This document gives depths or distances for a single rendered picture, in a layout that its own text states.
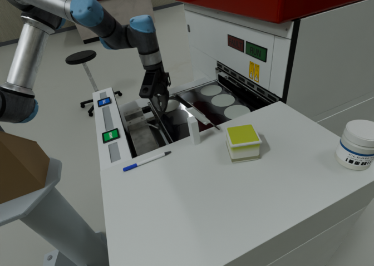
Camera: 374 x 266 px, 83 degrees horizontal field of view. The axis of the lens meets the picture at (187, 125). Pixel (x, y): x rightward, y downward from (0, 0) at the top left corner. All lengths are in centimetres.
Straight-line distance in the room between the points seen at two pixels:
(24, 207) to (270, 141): 83
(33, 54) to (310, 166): 102
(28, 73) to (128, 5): 576
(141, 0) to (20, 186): 616
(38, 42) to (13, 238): 151
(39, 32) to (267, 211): 99
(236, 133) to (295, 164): 16
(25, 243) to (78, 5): 170
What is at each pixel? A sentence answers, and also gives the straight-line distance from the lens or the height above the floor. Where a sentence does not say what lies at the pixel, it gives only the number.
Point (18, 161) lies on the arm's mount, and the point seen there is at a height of 96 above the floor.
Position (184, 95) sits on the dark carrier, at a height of 90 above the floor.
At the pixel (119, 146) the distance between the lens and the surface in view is 71.
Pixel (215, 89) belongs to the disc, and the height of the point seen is 90.
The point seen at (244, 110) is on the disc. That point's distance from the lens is 86.
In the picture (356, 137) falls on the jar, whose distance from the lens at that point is 56.
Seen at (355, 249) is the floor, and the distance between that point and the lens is 166.
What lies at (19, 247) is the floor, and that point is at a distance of 206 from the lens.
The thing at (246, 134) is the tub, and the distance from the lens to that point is 54.
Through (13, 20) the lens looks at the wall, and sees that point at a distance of 973.
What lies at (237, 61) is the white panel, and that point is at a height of 103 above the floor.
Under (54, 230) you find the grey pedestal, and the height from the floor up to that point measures 57.
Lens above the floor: 139
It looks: 38 degrees down
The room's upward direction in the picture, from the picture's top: 10 degrees counter-clockwise
